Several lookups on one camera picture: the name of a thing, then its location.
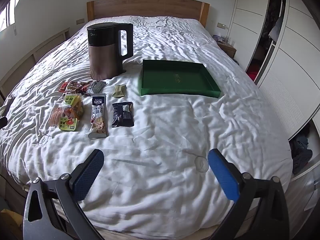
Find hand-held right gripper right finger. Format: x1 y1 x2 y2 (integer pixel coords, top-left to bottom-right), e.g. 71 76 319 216
208 149 291 240

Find white sliding wardrobe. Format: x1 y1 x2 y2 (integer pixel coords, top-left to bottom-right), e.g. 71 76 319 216
229 0 320 142

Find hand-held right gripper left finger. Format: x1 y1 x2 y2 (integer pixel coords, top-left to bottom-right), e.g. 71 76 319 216
22 149 105 240

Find wooden nightstand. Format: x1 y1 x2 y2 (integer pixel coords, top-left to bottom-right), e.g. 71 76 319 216
217 41 237 58

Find pile of dark clothes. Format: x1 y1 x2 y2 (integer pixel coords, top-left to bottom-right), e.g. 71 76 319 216
289 130 313 175

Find window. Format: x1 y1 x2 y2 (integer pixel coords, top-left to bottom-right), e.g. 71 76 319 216
0 0 28 33

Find beige low cabinet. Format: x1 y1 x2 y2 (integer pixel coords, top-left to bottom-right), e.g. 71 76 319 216
0 27 70 94

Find red cloth item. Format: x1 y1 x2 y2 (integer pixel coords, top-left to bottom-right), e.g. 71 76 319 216
247 64 260 82

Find yellow object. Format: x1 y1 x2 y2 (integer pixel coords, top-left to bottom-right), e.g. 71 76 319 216
0 209 23 240

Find brown and black electric kettle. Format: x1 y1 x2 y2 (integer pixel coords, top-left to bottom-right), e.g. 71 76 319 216
87 22 134 80

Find wooden headboard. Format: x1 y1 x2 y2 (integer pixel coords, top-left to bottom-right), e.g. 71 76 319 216
87 0 210 28

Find pink transparent snack packet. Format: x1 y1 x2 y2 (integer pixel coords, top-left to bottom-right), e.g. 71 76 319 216
49 106 66 127

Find black snack packet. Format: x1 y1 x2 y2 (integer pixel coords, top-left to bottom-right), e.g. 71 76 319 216
111 102 135 128

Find small beige snack packet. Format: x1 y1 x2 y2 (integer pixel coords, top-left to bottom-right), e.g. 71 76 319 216
114 84 127 98

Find dark brown snack packet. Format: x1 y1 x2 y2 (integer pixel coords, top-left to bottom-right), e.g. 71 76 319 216
65 81 87 96

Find clear dried fruit snack packet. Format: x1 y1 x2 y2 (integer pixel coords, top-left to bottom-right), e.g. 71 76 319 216
60 93 84 132

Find dark object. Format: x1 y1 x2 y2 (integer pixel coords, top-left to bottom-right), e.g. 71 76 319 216
0 96 16 130

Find white duvet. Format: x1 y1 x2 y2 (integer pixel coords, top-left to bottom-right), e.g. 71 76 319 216
0 16 293 233

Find long grey snack packet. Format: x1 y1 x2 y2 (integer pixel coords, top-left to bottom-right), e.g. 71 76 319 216
88 93 108 139

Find green tray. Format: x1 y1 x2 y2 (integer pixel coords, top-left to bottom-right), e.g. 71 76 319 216
138 59 223 98

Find brown and grey snack packet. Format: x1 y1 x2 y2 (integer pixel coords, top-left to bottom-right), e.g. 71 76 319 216
84 80 107 94

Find hanging clothes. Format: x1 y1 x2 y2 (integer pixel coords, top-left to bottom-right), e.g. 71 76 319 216
260 0 287 55

